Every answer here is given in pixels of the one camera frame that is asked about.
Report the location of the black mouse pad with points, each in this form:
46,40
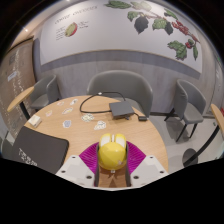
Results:
40,148

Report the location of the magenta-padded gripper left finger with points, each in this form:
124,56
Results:
73,170

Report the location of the grey upholstered chair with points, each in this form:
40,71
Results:
45,91
190,106
6,148
120,83

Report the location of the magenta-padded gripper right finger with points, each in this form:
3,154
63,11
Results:
150,170

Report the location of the small printed sticker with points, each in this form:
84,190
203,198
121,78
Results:
67,110
73,101
87,117
67,123
60,103
100,125
49,113

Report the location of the small black adapter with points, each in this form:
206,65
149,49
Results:
142,118

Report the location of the flat black device box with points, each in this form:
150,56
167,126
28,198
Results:
121,109

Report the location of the small white card box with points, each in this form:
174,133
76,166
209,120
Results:
34,120

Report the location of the yellow computer mouse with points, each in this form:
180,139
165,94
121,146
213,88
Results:
112,155

